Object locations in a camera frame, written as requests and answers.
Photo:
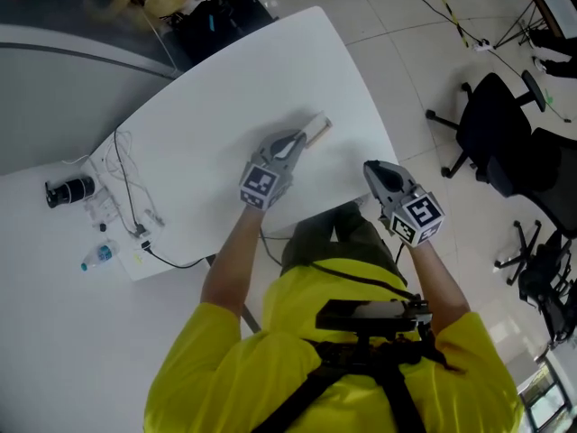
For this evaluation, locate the white card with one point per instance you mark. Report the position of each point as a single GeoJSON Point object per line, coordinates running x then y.
{"type": "Point", "coordinates": [314, 123]}

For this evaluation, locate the beige card holder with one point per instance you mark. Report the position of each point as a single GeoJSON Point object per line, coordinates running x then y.
{"type": "Point", "coordinates": [323, 131]}

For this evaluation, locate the black tripod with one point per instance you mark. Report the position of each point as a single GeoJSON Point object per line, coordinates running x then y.
{"type": "Point", "coordinates": [523, 25]}

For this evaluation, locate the clear plastic water bottle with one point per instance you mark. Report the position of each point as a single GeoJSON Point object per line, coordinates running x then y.
{"type": "Point", "coordinates": [100, 256]}

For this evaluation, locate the dark trousers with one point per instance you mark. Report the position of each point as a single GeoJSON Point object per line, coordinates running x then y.
{"type": "Point", "coordinates": [315, 242]}

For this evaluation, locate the person's left forearm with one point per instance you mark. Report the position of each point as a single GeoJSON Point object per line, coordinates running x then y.
{"type": "Point", "coordinates": [230, 260]}

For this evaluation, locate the white floor power strip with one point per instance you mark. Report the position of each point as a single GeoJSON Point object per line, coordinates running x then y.
{"type": "Point", "coordinates": [481, 45]}

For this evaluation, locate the black cylindrical camera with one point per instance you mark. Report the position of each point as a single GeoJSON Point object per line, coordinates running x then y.
{"type": "Point", "coordinates": [67, 191]}

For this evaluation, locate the black chest-mounted device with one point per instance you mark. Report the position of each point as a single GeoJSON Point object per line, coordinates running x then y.
{"type": "Point", "coordinates": [365, 316]}

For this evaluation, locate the black mesh office chair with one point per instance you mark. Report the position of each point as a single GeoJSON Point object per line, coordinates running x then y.
{"type": "Point", "coordinates": [541, 278]}

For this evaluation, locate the grey partition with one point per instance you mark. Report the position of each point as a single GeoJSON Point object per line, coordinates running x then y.
{"type": "Point", "coordinates": [67, 102]}

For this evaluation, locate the black backpack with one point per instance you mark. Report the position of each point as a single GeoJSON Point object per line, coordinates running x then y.
{"type": "Point", "coordinates": [216, 25]}

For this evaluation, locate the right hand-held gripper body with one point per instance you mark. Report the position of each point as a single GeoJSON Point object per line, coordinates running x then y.
{"type": "Point", "coordinates": [408, 205]}

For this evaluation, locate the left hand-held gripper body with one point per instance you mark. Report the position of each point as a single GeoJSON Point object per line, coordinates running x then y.
{"type": "Point", "coordinates": [259, 183]}

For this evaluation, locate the yellow shirt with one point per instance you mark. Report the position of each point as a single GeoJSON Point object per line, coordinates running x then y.
{"type": "Point", "coordinates": [252, 377]}

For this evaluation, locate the person's right forearm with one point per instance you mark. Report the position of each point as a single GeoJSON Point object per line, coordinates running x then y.
{"type": "Point", "coordinates": [435, 282]}

